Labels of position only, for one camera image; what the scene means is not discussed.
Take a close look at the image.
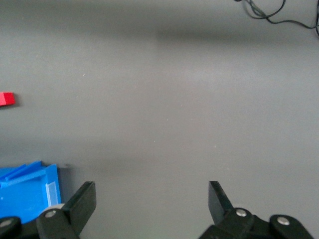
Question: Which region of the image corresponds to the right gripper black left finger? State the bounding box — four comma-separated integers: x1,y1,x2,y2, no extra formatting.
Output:
36,181,97,239

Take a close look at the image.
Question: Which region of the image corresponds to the thin black loose cable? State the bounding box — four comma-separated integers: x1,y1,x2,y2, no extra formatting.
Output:
233,0,319,38

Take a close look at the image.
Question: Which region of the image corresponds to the red cube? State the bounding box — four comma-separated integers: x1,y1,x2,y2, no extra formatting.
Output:
0,92,16,108

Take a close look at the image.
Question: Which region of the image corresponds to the blue plastic storage bin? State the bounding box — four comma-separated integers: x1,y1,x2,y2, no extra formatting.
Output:
0,160,62,225

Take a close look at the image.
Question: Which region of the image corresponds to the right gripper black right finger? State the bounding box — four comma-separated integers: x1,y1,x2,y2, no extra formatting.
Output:
198,180,271,239

